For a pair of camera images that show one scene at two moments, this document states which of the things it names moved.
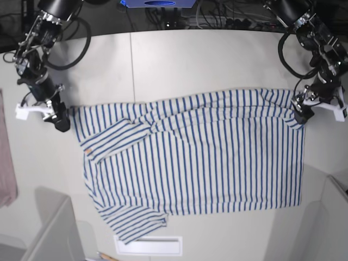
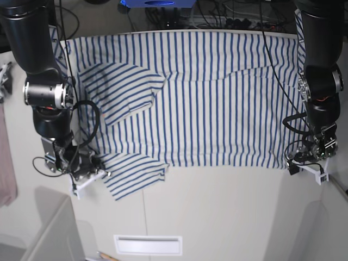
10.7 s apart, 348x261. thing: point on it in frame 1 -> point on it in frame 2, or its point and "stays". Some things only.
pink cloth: (8, 185) stays
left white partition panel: (60, 240) stays
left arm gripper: (324, 86) -> (322, 144)
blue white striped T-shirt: (196, 155) -> (149, 100)
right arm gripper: (44, 89) -> (79, 163)
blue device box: (159, 4) stays
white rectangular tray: (161, 246) stays
